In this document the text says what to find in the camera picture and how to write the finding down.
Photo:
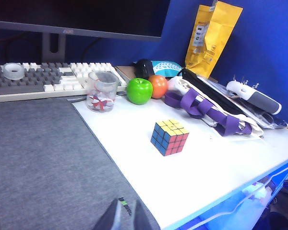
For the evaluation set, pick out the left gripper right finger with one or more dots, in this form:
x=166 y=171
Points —
x=142 y=220

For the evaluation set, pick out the pale plastic bag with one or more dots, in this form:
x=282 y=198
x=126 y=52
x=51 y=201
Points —
x=259 y=191

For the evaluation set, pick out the blue white patterned packet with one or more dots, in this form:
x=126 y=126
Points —
x=168 y=68

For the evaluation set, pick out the large yellow pouch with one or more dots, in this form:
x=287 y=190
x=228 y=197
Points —
x=225 y=24

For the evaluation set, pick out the grey felt laptop sleeve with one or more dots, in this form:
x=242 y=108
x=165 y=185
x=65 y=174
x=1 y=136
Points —
x=50 y=155

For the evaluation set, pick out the brown notebook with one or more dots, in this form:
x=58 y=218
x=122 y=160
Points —
x=126 y=72

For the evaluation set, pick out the white grey mechanical keyboard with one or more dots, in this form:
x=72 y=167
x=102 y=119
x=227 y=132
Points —
x=26 y=81

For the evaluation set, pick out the clear plastic packet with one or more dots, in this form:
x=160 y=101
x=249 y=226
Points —
x=273 y=122

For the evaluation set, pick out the black flat folder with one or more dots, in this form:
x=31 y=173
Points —
x=206 y=86

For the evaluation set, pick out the black computer mouse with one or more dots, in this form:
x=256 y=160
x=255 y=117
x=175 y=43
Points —
x=144 y=68

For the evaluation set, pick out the small yellow pouch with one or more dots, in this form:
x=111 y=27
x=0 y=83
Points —
x=194 y=57

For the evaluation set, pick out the clear tape roll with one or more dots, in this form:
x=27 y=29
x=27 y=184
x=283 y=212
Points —
x=5 y=73

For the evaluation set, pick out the black computer monitor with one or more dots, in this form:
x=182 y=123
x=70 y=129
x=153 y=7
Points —
x=86 y=14

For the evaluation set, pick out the orange round fruit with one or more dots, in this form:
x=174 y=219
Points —
x=159 y=86

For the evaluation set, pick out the Rubik's cube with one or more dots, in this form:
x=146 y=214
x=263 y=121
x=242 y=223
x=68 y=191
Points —
x=170 y=141

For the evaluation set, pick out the white grey handheld device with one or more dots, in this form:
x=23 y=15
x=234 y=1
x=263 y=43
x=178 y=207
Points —
x=261 y=103

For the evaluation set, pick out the green apple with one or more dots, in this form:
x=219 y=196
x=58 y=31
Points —
x=139 y=91

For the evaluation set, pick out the clear glass with red ribbon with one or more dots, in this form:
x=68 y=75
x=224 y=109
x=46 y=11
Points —
x=102 y=95

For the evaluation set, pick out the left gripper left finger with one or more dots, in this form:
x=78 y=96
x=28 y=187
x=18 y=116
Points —
x=109 y=220

